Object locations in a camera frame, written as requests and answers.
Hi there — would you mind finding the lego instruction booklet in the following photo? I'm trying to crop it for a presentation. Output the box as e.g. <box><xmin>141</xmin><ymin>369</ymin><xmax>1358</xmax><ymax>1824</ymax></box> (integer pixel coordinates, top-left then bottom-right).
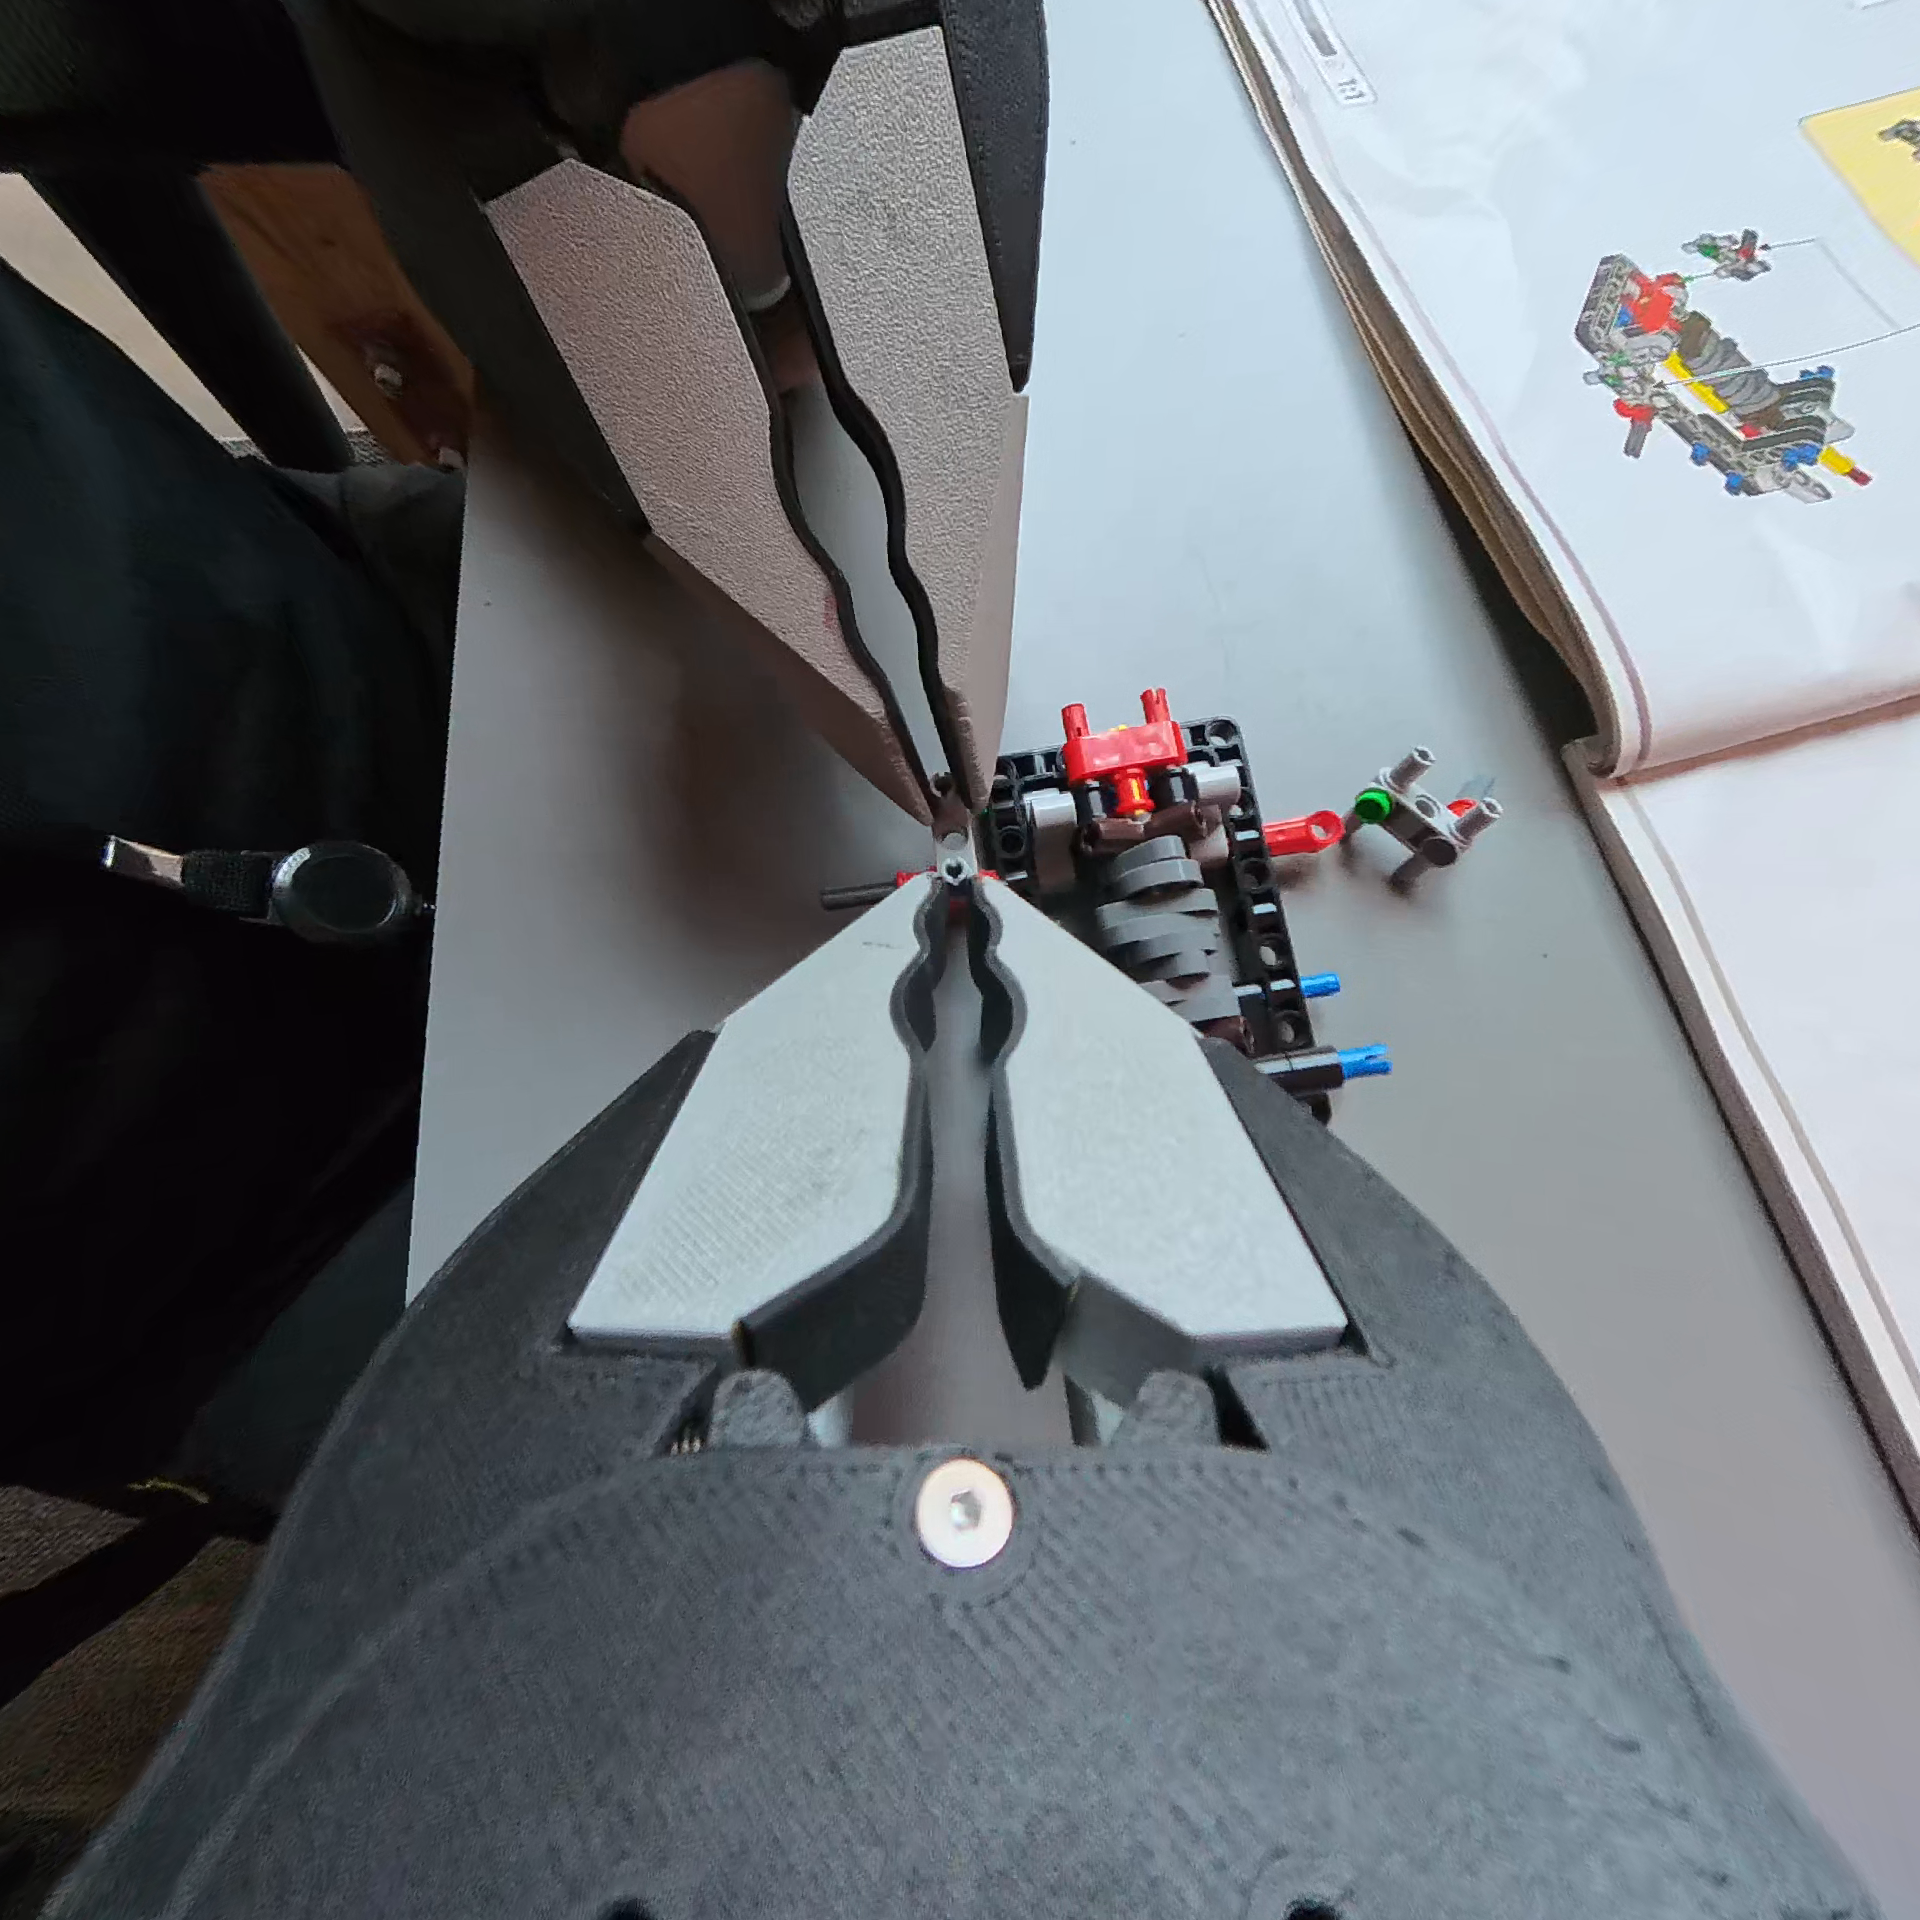
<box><xmin>1209</xmin><ymin>0</ymin><xmax>1920</xmax><ymax>1479</ymax></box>

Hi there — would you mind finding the black chair frame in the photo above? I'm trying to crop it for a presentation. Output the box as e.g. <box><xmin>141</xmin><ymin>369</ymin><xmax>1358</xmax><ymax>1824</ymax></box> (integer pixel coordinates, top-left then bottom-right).
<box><xmin>0</xmin><ymin>92</ymin><xmax>362</xmax><ymax>474</ymax></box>

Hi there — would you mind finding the grey lego knuckle with axle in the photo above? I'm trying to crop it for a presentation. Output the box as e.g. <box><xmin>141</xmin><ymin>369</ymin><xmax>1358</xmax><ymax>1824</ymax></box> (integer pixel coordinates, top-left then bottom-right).
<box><xmin>821</xmin><ymin>773</ymin><xmax>986</xmax><ymax>911</ymax></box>
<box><xmin>1348</xmin><ymin>744</ymin><xmax>1507</xmax><ymax>887</ymax></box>

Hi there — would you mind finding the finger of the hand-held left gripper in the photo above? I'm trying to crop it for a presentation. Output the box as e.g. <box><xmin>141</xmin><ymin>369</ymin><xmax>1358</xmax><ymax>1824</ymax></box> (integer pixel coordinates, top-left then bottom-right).
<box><xmin>777</xmin><ymin>27</ymin><xmax>1028</xmax><ymax>824</ymax></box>
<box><xmin>482</xmin><ymin>156</ymin><xmax>943</xmax><ymax>828</ymax></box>

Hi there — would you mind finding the black lego chassis assembly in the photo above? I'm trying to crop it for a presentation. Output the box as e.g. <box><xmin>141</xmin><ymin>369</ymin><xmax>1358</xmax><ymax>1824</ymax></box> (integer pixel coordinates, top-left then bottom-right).
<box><xmin>974</xmin><ymin>686</ymin><xmax>1395</xmax><ymax>1130</ymax></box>

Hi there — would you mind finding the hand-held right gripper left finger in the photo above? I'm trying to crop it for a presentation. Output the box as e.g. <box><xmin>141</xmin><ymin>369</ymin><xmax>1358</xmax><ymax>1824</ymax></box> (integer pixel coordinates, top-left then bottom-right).
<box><xmin>568</xmin><ymin>875</ymin><xmax>951</xmax><ymax>1409</ymax></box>

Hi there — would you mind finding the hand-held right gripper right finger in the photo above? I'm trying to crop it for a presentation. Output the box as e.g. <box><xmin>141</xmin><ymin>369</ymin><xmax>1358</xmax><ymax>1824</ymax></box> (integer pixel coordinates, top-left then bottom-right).
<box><xmin>963</xmin><ymin>875</ymin><xmax>1355</xmax><ymax>1416</ymax></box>

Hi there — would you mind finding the black badge reel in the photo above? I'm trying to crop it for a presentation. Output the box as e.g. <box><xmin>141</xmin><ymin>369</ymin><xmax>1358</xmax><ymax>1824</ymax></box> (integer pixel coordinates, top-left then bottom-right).
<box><xmin>103</xmin><ymin>836</ymin><xmax>435</xmax><ymax>943</ymax></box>

